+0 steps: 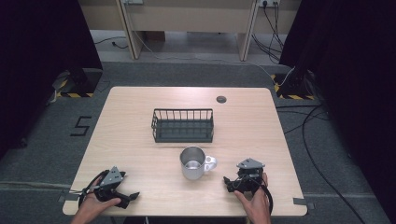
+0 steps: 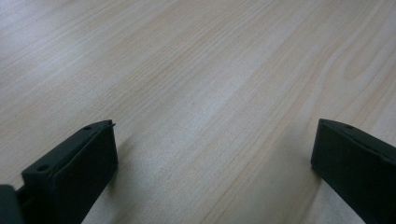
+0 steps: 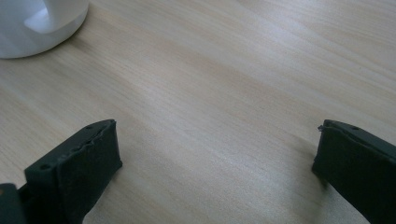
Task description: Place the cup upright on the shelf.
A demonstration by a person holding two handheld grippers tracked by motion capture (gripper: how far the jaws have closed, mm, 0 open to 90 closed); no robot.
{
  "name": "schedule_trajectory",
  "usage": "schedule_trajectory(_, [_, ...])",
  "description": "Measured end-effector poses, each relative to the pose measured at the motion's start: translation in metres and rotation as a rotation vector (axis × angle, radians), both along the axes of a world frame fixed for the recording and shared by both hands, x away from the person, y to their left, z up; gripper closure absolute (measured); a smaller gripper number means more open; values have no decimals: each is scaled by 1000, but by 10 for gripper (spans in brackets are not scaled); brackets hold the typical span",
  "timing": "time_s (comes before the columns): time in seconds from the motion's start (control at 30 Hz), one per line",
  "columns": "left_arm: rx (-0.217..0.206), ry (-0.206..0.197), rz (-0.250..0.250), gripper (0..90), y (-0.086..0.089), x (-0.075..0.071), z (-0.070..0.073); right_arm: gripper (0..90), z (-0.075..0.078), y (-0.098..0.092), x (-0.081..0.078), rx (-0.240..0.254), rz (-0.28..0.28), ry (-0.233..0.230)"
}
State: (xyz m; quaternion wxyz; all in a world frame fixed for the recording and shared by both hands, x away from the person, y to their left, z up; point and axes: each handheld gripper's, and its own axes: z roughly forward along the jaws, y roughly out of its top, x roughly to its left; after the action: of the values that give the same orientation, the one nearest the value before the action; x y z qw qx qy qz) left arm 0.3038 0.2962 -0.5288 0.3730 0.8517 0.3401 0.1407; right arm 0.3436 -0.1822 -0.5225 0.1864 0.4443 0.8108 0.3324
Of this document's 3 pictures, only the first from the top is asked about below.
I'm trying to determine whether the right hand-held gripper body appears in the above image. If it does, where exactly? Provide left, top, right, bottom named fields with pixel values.
left=233, top=157, right=266, bottom=193

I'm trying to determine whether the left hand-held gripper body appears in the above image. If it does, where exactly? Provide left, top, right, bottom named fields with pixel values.
left=92, top=165, right=131, bottom=209

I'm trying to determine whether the person's right hand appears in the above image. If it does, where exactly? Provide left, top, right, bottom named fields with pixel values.
left=233, top=172, right=273, bottom=220

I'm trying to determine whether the person's left hand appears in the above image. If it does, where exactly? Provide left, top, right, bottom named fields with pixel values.
left=76, top=176, right=122, bottom=220

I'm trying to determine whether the grey tape strip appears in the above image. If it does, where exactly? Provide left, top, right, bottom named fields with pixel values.
left=292, top=197, right=316, bottom=211
left=57, top=189, right=81, bottom=203

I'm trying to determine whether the stand base with hazard tape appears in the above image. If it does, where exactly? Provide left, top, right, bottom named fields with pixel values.
left=270, top=72, right=317, bottom=101
left=50, top=67, right=105, bottom=99

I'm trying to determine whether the dark curtain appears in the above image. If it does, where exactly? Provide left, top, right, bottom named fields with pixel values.
left=0, top=0, right=105, bottom=160
left=278, top=0, right=396, bottom=224

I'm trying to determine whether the beige desk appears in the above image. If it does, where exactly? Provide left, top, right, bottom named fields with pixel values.
left=78, top=0, right=303, bottom=63

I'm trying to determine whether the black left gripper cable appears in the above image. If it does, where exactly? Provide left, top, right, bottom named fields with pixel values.
left=78, top=169, right=110, bottom=208

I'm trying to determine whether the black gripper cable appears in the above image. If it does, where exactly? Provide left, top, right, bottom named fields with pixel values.
left=78, top=169, right=110, bottom=208
left=261, top=183, right=275, bottom=217

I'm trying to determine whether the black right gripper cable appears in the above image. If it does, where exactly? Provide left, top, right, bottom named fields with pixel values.
left=261, top=183, right=275, bottom=217

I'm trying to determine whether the metal cup with handle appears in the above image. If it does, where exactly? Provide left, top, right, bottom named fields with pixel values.
left=179, top=146, right=219, bottom=181

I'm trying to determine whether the long black floor cable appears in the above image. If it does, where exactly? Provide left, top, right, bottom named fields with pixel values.
left=275, top=104, right=367, bottom=224

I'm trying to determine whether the black wire basket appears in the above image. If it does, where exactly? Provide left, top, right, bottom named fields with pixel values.
left=150, top=107, right=216, bottom=144

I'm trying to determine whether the bundle of black cables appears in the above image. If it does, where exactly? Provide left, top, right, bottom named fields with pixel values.
left=250, top=2, right=286, bottom=65

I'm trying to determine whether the short black floor cable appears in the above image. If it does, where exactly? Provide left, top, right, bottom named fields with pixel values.
left=92, top=35, right=130, bottom=50

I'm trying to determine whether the white wall socket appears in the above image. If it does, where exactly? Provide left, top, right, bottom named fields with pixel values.
left=258, top=0, right=282, bottom=8

